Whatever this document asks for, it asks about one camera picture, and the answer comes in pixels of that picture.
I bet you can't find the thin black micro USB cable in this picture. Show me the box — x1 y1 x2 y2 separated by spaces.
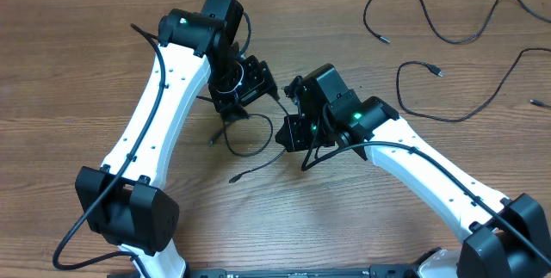
208 95 290 184

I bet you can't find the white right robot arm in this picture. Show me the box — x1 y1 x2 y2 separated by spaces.
275 64 550 277

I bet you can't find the black audio jack cable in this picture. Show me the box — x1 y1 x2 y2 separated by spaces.
362 0 551 46

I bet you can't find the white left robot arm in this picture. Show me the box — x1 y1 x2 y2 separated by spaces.
75 0 278 277

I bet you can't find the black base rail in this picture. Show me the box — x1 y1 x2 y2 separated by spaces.
107 247 490 278

